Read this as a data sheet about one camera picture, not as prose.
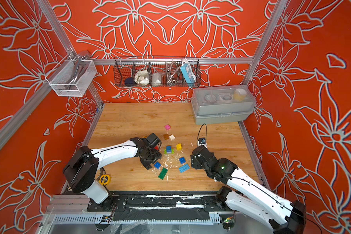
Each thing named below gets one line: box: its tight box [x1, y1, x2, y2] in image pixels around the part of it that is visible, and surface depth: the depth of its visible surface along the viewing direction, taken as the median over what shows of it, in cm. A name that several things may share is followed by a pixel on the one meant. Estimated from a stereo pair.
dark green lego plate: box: [157, 167, 169, 180], surface depth 85 cm
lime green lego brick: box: [163, 148, 176, 155], surface depth 92 cm
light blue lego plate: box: [178, 163, 191, 174], surface depth 87 cm
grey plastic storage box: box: [190, 84, 257, 125], surface depth 101 cm
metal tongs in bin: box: [65, 55, 89, 89], surface depth 87 cm
